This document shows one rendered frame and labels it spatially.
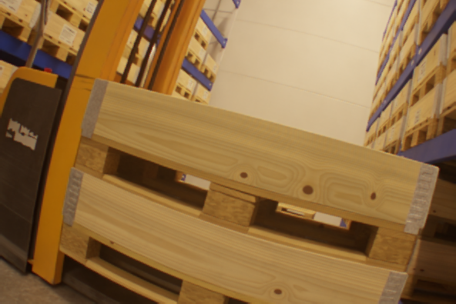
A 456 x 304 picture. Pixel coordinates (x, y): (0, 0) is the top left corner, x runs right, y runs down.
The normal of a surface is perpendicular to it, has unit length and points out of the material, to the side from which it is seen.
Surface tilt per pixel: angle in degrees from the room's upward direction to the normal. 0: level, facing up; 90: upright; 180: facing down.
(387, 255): 90
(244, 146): 90
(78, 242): 90
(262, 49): 90
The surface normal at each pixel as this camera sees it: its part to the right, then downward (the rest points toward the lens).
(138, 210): -0.21, -0.14
